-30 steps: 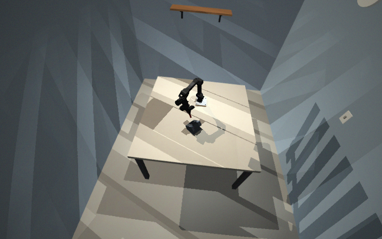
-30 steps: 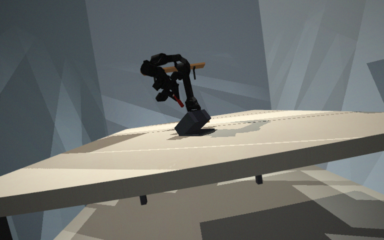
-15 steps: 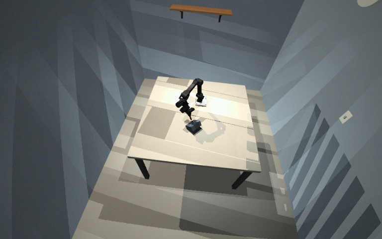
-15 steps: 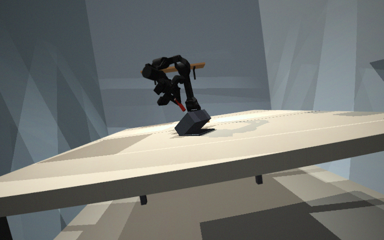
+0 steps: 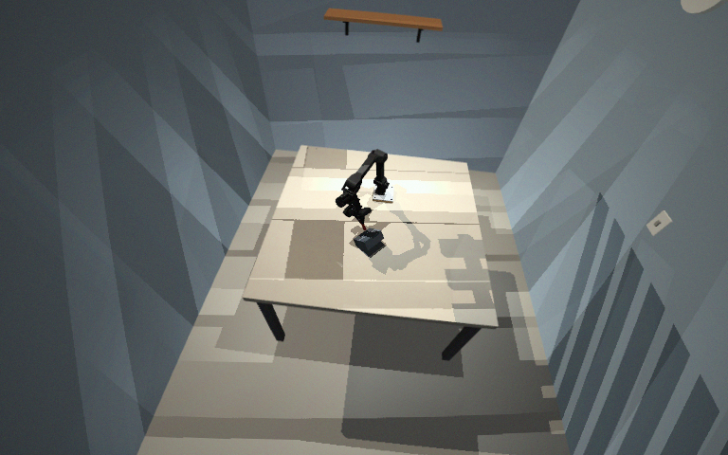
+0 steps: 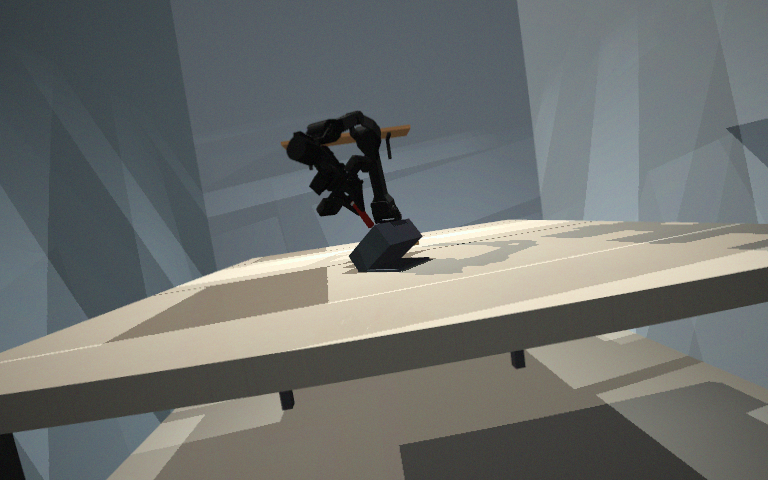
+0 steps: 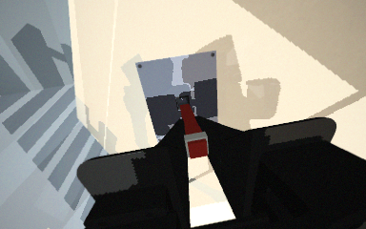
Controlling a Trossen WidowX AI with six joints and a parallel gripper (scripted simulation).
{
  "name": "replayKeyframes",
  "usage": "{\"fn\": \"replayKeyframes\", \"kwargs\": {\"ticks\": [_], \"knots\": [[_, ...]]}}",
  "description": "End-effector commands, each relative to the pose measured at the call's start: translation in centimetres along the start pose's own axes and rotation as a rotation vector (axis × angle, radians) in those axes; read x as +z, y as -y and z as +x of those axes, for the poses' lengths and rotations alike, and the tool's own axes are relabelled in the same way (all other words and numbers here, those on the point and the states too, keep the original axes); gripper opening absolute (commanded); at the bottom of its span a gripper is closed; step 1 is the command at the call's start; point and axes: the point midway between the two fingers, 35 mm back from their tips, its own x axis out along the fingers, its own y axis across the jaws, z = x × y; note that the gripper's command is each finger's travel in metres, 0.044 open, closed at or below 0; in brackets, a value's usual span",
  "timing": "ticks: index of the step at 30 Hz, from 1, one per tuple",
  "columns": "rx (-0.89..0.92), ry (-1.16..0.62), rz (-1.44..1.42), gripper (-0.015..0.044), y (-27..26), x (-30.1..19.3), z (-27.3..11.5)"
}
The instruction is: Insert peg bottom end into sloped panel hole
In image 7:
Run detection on grey sloped panel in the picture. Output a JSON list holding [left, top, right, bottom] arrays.
[[135, 51, 218, 143]]

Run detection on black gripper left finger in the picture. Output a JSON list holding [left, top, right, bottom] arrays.
[[76, 118, 191, 229]]

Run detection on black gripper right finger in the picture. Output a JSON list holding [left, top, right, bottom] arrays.
[[195, 115, 336, 218]]

